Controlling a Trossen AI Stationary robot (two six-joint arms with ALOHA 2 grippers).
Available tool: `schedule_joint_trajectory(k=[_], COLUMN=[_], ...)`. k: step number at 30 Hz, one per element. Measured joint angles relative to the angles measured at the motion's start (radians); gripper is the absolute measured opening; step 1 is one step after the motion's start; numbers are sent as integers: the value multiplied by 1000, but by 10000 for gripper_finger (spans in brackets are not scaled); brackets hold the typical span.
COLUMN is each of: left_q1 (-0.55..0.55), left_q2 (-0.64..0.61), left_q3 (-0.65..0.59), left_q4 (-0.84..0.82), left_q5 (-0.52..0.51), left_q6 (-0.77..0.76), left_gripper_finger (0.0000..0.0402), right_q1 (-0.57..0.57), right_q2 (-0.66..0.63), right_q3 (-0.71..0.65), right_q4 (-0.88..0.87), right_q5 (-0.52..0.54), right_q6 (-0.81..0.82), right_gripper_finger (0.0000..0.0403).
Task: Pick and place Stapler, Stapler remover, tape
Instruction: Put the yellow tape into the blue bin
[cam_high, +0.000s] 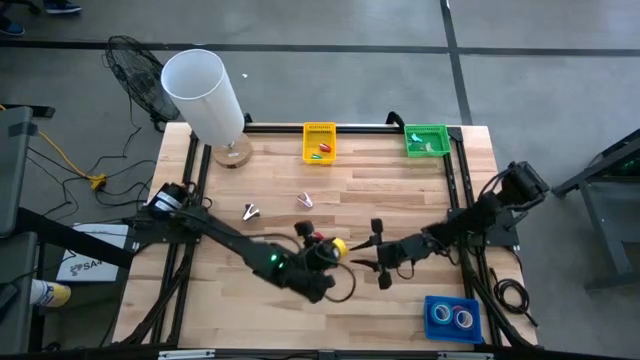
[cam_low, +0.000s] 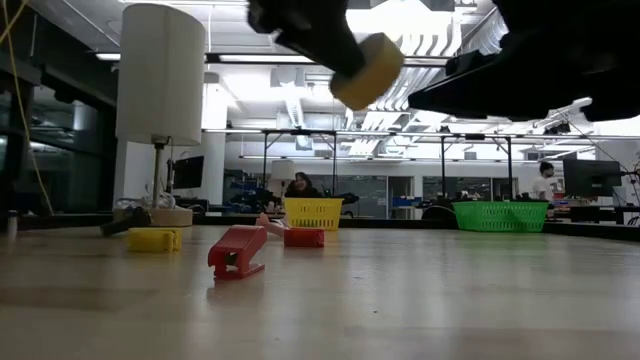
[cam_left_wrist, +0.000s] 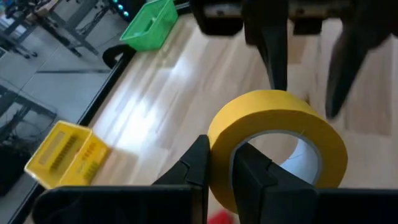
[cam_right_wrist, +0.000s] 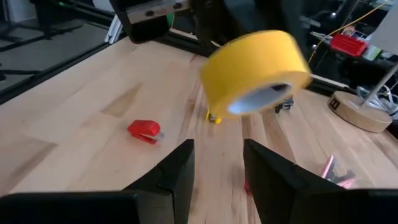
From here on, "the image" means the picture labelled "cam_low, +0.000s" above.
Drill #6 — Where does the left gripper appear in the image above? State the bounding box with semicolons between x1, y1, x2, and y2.
247;0;367;80

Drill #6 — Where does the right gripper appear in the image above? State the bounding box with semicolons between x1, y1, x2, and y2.
408;0;640;121

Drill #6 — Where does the short red stapler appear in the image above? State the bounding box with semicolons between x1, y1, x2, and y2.
283;227;326;249

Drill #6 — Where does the yellow stapler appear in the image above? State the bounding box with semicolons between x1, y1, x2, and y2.
128;227;184;254

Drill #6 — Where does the black staple remover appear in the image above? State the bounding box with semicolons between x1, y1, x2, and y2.
99;206;153;238

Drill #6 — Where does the long ceiling light fixture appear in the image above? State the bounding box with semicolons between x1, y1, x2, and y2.
204;52;451;70

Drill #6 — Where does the standing person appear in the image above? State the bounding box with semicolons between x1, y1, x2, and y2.
530;160;557;202

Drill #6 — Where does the small white background lamp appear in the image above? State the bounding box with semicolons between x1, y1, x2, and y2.
269;159;298;200

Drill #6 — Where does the green plastic basket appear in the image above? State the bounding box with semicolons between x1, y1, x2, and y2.
451;200;550;233

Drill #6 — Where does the seated person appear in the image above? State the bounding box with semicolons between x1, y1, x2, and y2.
284;171;324;199

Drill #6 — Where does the large black monitor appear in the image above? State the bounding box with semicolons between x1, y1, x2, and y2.
562;158;624;199

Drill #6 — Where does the yellow plastic basket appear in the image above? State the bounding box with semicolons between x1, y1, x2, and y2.
283;197;345;232

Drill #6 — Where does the small black monitor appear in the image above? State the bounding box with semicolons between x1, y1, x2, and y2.
171;154;206;191

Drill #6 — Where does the small grey cylinder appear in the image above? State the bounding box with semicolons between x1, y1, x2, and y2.
5;209;20;240

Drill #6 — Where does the silver ventilation duct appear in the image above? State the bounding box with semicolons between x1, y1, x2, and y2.
449;7;509;57

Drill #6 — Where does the black background frame stand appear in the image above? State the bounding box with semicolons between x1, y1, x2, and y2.
261;128;338;201
439;132;515;202

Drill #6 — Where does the yellow cable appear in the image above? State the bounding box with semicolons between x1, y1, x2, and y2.
0;0;56;216

